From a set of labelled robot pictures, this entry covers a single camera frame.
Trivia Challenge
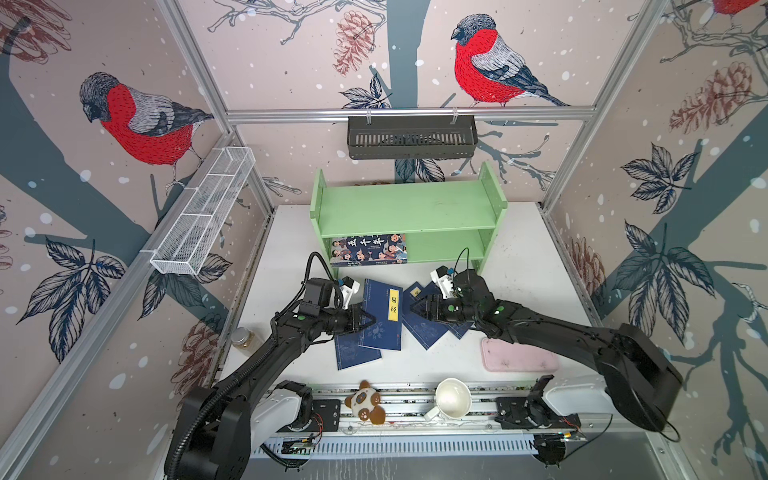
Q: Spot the blue book with yellow label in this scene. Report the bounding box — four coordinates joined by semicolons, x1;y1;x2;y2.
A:
358;279;402;351

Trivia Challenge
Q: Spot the colourful cartoon cover book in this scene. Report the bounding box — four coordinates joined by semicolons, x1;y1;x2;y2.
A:
330;234;408;266

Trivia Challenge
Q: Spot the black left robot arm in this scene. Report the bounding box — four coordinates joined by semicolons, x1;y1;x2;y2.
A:
164;274;376;479

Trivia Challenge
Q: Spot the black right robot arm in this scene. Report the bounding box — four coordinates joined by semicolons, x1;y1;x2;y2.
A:
411;269;682;432

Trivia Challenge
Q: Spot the dark blue book under cartoon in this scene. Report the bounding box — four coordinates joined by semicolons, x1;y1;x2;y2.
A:
401;282;448;350

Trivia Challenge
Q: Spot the dark blue rightmost book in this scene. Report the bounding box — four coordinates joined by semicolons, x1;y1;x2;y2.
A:
425;292;472;339

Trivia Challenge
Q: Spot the dark blue leftmost book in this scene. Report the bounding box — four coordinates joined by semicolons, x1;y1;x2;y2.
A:
334;333;382;370

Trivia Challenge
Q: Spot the pink plastic tray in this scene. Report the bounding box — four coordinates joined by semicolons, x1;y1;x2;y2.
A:
480;338;560;374

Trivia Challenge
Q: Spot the brown white plush toy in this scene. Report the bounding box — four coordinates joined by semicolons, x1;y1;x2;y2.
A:
344;380;386;425

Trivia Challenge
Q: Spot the green wooden shelf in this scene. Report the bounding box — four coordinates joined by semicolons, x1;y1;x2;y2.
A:
309;163;508;271

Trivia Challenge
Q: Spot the small glass spice jar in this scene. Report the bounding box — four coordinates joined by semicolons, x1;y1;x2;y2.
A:
230;327;264;356

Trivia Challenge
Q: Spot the white ceramic mug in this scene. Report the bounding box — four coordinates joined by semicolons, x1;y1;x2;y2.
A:
423;378;472;422

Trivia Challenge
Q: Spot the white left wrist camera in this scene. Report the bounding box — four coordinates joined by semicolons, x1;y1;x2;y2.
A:
339;276;360;310

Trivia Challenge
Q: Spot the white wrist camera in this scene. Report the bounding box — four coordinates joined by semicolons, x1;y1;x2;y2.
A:
339;276;360;310
430;266;454;299

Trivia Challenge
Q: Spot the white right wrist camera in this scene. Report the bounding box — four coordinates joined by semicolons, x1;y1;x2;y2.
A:
430;266;454;299

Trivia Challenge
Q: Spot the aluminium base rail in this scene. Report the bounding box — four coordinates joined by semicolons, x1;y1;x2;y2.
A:
173;383;667;460

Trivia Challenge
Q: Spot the black hanging wall basket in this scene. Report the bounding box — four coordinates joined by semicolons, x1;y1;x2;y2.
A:
347;115;478;160

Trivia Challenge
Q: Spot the white wire mesh basket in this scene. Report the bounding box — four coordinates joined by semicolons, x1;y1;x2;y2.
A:
150;146;255;276

